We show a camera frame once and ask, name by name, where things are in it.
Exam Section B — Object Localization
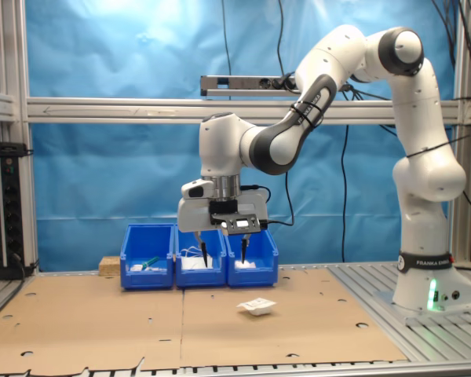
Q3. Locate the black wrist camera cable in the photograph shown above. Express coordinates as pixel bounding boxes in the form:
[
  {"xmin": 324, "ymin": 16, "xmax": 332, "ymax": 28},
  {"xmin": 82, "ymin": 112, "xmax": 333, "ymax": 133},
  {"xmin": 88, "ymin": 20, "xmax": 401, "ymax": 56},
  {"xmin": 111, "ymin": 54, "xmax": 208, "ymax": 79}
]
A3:
[{"xmin": 239, "ymin": 172, "xmax": 296, "ymax": 229}]

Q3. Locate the long black hanging cable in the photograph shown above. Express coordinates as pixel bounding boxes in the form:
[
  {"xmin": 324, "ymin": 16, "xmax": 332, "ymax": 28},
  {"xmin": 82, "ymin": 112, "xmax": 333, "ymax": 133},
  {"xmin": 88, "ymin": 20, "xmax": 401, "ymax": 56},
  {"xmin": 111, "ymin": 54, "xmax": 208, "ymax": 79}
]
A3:
[{"xmin": 339, "ymin": 82, "xmax": 355, "ymax": 263}]

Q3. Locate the aluminium upright post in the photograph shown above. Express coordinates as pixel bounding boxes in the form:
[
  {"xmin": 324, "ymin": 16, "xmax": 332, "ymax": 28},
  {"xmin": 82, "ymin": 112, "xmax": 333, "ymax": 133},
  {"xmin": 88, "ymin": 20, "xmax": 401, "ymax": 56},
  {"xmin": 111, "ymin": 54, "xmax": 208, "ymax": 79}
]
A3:
[
  {"xmin": 0, "ymin": 0, "xmax": 39, "ymax": 274},
  {"xmin": 450, "ymin": 0, "xmax": 471, "ymax": 265}
]

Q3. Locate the brown cardboard sheet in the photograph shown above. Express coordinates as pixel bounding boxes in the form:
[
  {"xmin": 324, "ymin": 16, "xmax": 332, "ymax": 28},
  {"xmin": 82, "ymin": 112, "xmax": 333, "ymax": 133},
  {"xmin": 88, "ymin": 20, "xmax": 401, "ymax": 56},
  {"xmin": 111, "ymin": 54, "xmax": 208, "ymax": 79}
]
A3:
[
  {"xmin": 180, "ymin": 266, "xmax": 410, "ymax": 368},
  {"xmin": 0, "ymin": 274, "xmax": 185, "ymax": 372}
]

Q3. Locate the horizontal aluminium profile beam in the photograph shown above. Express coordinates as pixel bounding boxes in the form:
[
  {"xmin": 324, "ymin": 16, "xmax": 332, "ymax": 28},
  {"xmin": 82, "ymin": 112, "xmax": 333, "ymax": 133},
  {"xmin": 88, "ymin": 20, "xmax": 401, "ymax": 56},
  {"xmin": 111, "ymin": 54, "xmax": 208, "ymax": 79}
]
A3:
[{"xmin": 25, "ymin": 96, "xmax": 461, "ymax": 126}]

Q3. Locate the white printed gauze packet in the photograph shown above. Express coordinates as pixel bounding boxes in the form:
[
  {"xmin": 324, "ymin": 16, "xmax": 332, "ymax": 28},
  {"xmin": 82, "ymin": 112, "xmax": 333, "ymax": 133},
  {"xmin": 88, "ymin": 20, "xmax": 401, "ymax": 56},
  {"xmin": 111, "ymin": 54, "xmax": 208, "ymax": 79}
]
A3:
[{"xmin": 235, "ymin": 297, "xmax": 277, "ymax": 317}]

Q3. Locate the surgical face mask stack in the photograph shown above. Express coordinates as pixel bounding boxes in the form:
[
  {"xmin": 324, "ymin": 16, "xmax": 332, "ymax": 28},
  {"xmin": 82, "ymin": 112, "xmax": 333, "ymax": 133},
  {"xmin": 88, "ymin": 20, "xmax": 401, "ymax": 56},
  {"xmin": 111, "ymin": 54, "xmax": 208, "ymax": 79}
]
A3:
[{"xmin": 180, "ymin": 246, "xmax": 223, "ymax": 271}]

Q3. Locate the blue plastic bin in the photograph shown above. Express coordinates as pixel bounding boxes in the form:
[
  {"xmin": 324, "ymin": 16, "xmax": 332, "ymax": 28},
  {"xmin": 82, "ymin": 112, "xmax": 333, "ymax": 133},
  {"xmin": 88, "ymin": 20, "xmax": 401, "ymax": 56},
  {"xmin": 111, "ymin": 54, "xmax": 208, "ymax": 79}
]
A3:
[
  {"xmin": 173, "ymin": 223, "xmax": 228, "ymax": 289},
  {"xmin": 223, "ymin": 227, "xmax": 279, "ymax": 287},
  {"xmin": 119, "ymin": 223, "xmax": 177, "ymax": 291}
]

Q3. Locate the black power strip cable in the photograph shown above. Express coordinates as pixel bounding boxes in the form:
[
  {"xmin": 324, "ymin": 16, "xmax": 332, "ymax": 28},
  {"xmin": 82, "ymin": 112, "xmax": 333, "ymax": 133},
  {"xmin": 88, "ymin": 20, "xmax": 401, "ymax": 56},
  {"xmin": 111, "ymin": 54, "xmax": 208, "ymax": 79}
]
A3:
[{"xmin": 276, "ymin": 0, "xmax": 287, "ymax": 76}]

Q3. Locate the black cable bundle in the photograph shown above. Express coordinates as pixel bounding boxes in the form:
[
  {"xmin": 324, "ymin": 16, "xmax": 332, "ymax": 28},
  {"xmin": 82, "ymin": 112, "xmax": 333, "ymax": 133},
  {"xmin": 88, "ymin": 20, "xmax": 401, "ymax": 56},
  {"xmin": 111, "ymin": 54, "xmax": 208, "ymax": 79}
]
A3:
[{"xmin": 431, "ymin": 0, "xmax": 471, "ymax": 101}]

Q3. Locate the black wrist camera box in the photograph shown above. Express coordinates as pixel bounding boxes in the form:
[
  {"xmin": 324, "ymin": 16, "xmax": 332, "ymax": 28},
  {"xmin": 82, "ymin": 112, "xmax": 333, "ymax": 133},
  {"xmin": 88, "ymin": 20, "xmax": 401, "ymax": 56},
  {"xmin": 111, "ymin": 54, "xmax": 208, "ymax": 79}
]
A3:
[{"xmin": 210, "ymin": 199, "xmax": 268, "ymax": 237}]

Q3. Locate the thin black hanging cable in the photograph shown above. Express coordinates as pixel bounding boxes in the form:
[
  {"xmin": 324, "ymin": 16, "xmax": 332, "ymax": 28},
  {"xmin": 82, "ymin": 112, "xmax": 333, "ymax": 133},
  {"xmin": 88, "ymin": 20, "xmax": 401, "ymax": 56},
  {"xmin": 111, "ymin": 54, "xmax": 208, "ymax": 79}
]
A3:
[{"xmin": 221, "ymin": 0, "xmax": 234, "ymax": 78}]

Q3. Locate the black socket rack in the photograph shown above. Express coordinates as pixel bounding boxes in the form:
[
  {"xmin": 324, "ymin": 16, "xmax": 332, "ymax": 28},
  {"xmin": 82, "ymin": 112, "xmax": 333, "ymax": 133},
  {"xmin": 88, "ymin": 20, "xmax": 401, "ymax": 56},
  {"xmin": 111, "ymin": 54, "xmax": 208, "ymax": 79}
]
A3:
[{"xmin": 0, "ymin": 141, "xmax": 35, "ymax": 280}]

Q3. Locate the chipboard wood block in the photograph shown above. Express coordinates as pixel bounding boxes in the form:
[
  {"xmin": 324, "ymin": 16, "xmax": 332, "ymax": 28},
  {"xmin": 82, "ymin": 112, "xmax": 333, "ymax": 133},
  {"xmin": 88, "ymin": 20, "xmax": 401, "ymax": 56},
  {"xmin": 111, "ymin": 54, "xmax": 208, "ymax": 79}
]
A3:
[{"xmin": 99, "ymin": 256, "xmax": 122, "ymax": 276}]

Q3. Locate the grey power socket strip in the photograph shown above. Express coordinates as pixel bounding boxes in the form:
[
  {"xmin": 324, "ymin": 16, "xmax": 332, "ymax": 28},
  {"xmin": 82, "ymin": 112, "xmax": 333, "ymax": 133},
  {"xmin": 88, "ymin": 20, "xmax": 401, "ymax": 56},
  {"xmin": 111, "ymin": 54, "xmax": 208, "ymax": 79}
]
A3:
[{"xmin": 200, "ymin": 75, "xmax": 300, "ymax": 97}]

